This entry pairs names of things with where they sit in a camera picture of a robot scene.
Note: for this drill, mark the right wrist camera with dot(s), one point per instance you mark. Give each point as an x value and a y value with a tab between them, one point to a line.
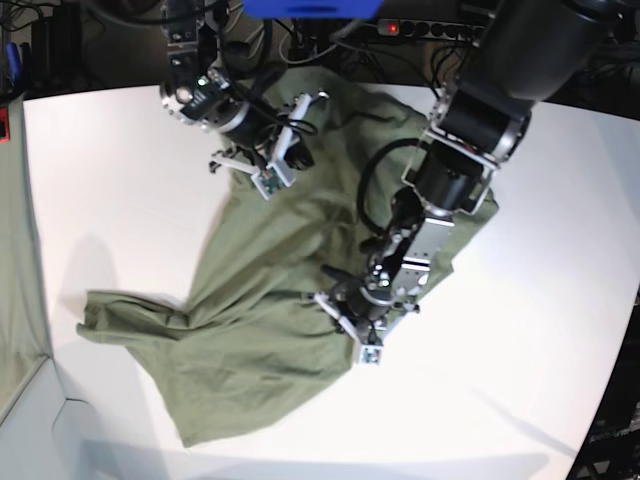
274	178

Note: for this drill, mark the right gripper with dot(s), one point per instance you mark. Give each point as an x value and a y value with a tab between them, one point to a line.
257	141

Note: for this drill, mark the blue box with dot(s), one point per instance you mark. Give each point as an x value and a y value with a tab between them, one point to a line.
321	9

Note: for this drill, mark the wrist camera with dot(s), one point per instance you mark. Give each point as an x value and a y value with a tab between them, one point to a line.
274	178
369	355

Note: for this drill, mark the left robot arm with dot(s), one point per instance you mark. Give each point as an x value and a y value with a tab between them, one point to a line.
527	51

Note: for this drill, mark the grey cloth at left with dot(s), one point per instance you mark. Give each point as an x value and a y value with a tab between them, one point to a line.
25	339

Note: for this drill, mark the blue handled tool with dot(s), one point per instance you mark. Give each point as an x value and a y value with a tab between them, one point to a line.
14	62

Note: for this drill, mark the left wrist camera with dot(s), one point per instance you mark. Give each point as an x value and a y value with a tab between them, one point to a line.
369	355

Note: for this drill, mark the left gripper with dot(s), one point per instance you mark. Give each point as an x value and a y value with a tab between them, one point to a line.
367	316

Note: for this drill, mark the black power strip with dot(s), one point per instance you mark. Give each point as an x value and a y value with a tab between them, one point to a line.
427	30

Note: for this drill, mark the red clamp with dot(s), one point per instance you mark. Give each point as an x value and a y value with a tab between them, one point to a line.
4	125

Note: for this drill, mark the green t-shirt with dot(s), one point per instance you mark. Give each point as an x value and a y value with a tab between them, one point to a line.
248	347

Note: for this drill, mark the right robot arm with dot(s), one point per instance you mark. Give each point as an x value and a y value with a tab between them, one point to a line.
203	90

